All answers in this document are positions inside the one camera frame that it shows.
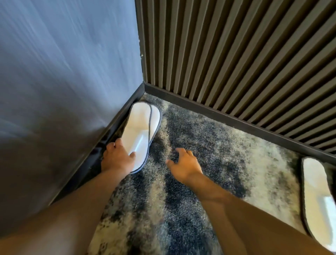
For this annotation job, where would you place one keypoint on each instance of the person's left hand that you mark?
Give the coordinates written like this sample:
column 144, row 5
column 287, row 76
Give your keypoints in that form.
column 116, row 159

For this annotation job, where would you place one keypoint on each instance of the person's left forearm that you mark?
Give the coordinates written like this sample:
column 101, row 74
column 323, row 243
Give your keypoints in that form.
column 65, row 218

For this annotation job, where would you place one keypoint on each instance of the person's right hand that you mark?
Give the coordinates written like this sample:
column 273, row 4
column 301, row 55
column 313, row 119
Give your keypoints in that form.
column 186, row 168

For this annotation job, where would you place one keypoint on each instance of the person's right forearm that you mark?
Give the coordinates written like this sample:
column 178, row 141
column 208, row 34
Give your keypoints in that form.
column 236, row 210

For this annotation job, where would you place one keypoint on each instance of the dark baseboard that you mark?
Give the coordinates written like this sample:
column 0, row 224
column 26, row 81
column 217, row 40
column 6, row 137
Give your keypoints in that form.
column 126, row 113
column 236, row 122

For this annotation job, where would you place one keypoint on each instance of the brown slatted wood panel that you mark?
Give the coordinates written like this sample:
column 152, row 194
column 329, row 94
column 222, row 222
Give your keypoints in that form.
column 236, row 52

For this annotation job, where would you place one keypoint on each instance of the grey mottled carpet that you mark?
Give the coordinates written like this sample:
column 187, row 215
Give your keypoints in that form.
column 210, row 157

